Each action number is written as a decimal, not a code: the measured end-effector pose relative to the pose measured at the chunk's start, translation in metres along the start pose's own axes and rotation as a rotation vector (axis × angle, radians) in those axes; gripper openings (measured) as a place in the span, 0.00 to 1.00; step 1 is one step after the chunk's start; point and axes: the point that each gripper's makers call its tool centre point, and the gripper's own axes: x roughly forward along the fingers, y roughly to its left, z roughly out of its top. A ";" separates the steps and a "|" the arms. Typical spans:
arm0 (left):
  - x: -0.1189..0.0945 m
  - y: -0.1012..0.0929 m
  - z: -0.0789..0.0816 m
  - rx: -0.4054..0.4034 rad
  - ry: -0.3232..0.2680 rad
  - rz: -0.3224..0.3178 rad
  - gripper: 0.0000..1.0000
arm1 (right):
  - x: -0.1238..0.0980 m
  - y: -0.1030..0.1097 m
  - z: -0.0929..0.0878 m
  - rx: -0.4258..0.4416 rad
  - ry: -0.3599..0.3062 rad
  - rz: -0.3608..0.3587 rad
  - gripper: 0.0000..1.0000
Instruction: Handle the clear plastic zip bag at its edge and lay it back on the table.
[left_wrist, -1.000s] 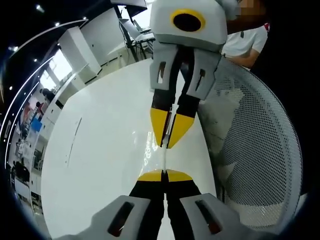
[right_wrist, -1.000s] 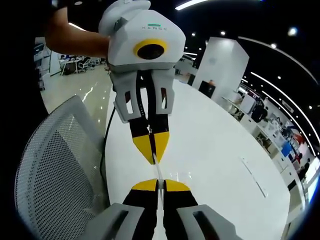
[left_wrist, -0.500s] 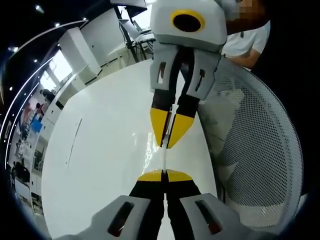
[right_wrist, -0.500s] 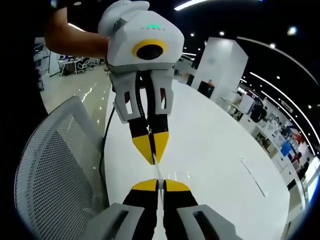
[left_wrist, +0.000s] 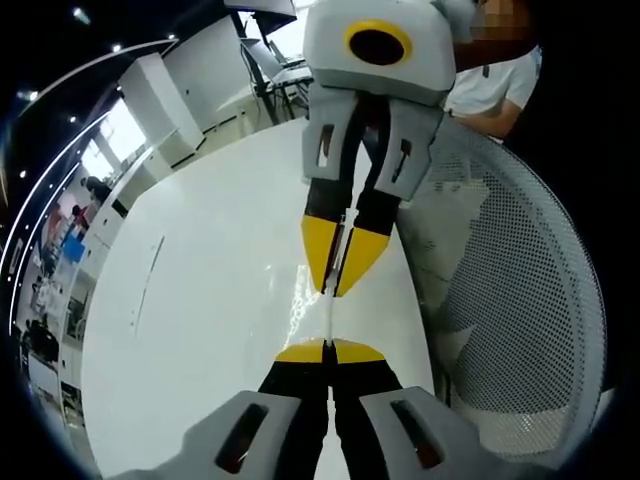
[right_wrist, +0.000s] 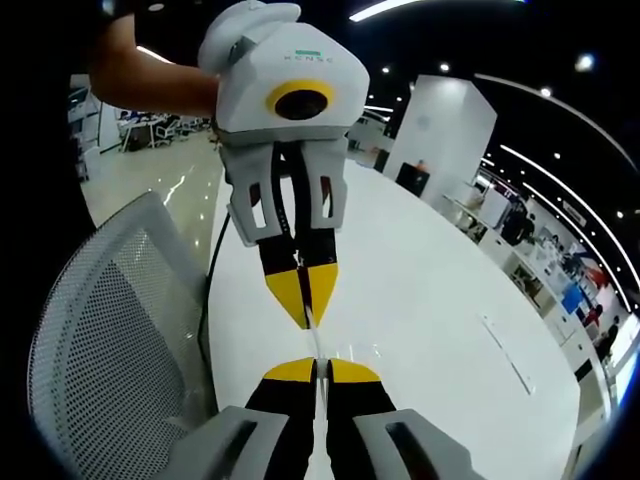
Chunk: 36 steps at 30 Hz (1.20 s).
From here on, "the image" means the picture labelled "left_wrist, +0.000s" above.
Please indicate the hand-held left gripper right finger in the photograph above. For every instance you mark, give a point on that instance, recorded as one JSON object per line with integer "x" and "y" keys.
{"x": 390, "y": 440}

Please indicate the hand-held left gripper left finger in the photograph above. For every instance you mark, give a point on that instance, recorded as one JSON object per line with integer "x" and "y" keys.
{"x": 260, "y": 440}

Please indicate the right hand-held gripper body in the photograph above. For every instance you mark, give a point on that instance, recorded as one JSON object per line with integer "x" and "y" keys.
{"x": 325, "y": 45}

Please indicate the clear food packaging bag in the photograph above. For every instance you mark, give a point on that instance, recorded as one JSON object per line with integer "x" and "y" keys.
{"x": 300, "y": 305}

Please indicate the thin white strip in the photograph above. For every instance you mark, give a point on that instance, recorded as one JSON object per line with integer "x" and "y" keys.
{"x": 329, "y": 315}

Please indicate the grey perforated mesh chair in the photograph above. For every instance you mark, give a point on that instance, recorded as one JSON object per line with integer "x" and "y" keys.
{"x": 525, "y": 300}

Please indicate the white tall cabinet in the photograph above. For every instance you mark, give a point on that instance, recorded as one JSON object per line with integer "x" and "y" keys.
{"x": 160, "y": 110}

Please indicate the person in white shirt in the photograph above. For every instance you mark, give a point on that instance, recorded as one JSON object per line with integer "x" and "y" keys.
{"x": 500, "y": 80}

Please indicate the blue box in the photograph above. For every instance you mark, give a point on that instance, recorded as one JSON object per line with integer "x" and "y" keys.
{"x": 73, "y": 248}

